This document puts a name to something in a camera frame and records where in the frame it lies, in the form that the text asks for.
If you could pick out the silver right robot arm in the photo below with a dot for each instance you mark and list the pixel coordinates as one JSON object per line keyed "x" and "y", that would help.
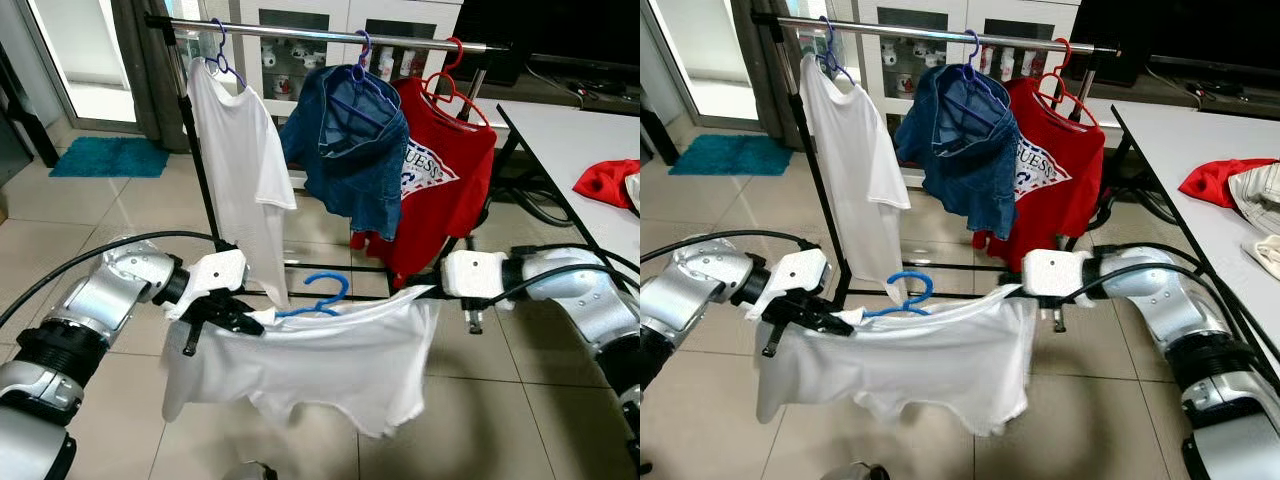
{"x": 1170, "y": 300}
{"x": 580, "y": 290}

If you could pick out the grey curtain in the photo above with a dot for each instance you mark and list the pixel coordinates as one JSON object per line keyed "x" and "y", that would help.
{"x": 760, "y": 60}
{"x": 140, "y": 70}

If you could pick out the black television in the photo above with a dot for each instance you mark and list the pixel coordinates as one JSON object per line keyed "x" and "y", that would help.
{"x": 1180, "y": 30}
{"x": 560, "y": 35}

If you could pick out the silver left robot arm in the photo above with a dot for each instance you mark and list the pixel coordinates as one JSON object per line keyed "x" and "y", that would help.
{"x": 700, "y": 290}
{"x": 100, "y": 295}

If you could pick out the red printed t-shirt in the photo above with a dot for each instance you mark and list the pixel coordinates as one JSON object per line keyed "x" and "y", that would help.
{"x": 1070, "y": 210}
{"x": 450, "y": 210}

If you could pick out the white t-shirt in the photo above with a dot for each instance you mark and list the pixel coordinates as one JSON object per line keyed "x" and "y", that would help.
{"x": 320, "y": 360}
{"x": 240, "y": 170}
{"x": 900, "y": 365}
{"x": 855, "y": 170}

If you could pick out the teal floor mat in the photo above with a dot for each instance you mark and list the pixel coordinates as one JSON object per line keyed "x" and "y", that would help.
{"x": 730, "y": 155}
{"x": 110, "y": 157}

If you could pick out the blue denim jeans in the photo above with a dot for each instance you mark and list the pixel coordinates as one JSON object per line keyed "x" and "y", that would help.
{"x": 960, "y": 180}
{"x": 350, "y": 180}

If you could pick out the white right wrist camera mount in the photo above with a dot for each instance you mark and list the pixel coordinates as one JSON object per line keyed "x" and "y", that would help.
{"x": 475, "y": 272}
{"x": 1055, "y": 272}

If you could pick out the steel clothes rack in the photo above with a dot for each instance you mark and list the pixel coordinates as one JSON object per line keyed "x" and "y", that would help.
{"x": 900, "y": 31}
{"x": 300, "y": 33}

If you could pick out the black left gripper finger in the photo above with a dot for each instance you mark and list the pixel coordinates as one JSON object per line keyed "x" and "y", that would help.
{"x": 248, "y": 325}
{"x": 832, "y": 327}
{"x": 830, "y": 310}
{"x": 245, "y": 308}

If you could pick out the red plastic hanger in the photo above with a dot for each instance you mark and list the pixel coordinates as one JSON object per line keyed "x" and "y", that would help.
{"x": 452, "y": 88}
{"x": 1062, "y": 85}

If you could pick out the white glass-door cabinet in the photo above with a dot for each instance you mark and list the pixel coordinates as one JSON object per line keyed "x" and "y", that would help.
{"x": 345, "y": 12}
{"x": 965, "y": 10}

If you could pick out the purple plastic hanger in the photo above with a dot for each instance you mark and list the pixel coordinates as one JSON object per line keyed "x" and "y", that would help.
{"x": 828, "y": 55}
{"x": 358, "y": 72}
{"x": 222, "y": 60}
{"x": 970, "y": 72}

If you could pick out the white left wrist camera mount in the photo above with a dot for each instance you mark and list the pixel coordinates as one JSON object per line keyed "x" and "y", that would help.
{"x": 215, "y": 270}
{"x": 800, "y": 270}

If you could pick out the blue plastic hanger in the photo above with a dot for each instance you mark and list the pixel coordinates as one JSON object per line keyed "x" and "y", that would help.
{"x": 325, "y": 276}
{"x": 915, "y": 274}

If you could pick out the plain red garment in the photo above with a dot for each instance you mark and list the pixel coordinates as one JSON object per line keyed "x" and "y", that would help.
{"x": 605, "y": 185}
{"x": 1215, "y": 185}

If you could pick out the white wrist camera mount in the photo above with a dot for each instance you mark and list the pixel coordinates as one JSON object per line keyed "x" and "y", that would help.
{"x": 800, "y": 270}
{"x": 1055, "y": 272}
{"x": 475, "y": 272}
{"x": 215, "y": 270}

